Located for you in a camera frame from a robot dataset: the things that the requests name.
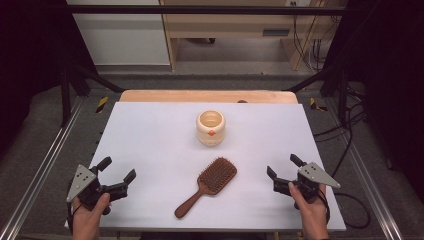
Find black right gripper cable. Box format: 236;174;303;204
316;186;372;230

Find person's left hand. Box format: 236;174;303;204
71;192;112;240

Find white cabinet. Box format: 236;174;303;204
66;0;171;67

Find cream ceramic cup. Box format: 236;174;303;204
195;109;227;147

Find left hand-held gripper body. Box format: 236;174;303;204
65;164;113;216

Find black curtain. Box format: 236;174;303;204
0;0;98;158
324;0;424;195

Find light wooden desk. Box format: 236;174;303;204
159;0;348;72

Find black floor cables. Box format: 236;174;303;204
313;84;368;183

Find brown wooden hairbrush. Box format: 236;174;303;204
174;157;238;220

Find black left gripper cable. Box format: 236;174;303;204
66;199;83;232

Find person's right hand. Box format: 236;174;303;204
288;181;330;240

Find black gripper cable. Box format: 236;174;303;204
316;186;372;230
66;199;83;232

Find black horizontal bar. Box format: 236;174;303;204
66;4;354;16

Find aluminium floor rail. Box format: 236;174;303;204
0;96;85;240
324;98;405;240

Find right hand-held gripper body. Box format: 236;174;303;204
289;161;342;204

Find black metal stand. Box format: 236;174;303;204
283;63;351;125
59;63;125;128

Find cables under desk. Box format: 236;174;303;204
291;1;336;72

